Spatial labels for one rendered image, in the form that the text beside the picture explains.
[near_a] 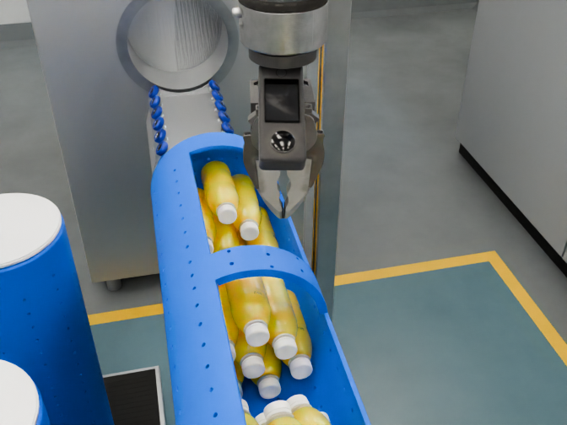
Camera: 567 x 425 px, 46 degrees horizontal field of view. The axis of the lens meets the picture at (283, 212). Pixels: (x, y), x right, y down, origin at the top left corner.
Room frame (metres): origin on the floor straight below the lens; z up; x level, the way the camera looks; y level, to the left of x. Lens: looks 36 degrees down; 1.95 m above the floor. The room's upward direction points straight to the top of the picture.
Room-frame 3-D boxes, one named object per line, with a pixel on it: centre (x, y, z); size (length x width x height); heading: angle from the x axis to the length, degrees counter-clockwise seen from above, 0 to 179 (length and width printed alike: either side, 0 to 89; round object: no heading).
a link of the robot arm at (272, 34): (0.66, 0.00, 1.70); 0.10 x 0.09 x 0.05; 93
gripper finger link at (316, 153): (0.64, -0.02, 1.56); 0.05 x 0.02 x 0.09; 93
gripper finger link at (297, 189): (0.66, -0.01, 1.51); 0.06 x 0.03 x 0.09; 3
